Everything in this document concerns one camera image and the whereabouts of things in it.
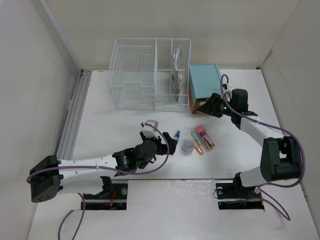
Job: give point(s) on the teal orange drawer box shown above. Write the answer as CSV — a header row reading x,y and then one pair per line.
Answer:
x,y
203,81

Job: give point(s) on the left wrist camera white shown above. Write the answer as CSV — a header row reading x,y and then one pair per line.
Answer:
x,y
148,129

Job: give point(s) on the green highlighter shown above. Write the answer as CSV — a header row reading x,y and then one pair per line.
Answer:
x,y
196,137

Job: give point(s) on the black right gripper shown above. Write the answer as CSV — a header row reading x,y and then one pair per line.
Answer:
x,y
215,99

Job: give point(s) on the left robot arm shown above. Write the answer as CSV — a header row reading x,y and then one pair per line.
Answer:
x,y
53,176

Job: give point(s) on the clear bottle blue cap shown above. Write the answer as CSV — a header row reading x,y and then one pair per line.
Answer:
x,y
177,134

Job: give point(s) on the orange highlighter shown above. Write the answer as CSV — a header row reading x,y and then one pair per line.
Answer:
x,y
199,149

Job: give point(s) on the grey spiral setup guide booklet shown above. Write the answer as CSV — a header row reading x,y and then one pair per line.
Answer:
x,y
177,83

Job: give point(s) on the pink capped marker tube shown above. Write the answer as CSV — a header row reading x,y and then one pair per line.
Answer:
x,y
209,143

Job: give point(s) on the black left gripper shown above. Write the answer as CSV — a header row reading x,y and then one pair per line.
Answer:
x,y
163,148

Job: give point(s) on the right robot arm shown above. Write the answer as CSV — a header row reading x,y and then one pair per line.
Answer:
x,y
282,157

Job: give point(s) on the white wire desk organizer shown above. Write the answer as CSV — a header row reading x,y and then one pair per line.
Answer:
x,y
139,76

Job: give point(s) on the round clear purple container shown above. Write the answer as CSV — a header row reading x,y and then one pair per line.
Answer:
x,y
188,146

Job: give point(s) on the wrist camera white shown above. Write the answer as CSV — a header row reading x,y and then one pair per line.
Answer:
x,y
227,91
148,129

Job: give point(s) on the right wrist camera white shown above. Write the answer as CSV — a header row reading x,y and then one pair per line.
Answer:
x,y
227,91

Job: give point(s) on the aluminium rail frame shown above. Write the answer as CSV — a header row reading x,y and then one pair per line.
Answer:
x,y
74,110

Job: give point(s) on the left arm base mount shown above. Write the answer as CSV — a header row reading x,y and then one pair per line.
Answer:
x,y
108,195

